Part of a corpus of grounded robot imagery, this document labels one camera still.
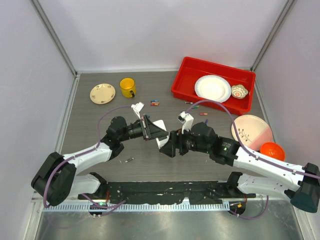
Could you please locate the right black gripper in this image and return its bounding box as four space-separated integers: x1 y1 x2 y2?
160 125 211 158

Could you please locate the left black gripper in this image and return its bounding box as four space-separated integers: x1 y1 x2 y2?
119 115 168 142

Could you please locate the white remote control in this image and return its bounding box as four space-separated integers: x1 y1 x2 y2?
153 120 169 150

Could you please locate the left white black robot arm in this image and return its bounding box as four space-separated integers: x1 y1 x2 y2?
31 115 169 208

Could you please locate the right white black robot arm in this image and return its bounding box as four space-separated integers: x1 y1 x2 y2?
157 122 320 213

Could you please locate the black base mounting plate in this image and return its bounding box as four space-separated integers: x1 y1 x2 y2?
87 181 256 205

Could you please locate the yellow mug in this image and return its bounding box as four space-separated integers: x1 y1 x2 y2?
119 77 137 98

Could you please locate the cream floral plate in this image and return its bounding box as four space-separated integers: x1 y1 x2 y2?
89 83 116 105

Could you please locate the red plastic bin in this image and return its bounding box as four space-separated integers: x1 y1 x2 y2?
171 56 256 115

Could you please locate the white paper plate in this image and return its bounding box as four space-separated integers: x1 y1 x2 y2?
194 75 231 103

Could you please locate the pink white ceramic plate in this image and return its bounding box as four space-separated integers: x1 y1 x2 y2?
234 114 273 151

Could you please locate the small patterned ceramic bowl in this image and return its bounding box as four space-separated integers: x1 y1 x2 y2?
231 84 249 99

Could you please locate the orange plastic bowl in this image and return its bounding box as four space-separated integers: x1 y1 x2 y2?
260 142 286 162

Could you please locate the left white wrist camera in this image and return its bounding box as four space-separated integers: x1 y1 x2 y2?
130 102 144 120

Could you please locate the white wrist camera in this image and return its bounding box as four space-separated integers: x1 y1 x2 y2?
177 111 194 134
130 102 144 120

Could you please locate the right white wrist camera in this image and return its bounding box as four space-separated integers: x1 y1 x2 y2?
177 111 194 134

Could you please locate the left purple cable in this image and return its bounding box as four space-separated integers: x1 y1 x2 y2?
42 106 133 216

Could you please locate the purple cable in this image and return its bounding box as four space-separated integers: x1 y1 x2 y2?
186 99 320 220
42 106 133 216

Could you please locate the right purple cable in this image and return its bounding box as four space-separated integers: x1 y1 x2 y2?
186 99 320 220

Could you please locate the white slotted cable duct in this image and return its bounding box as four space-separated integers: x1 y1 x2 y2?
43 201 230 213

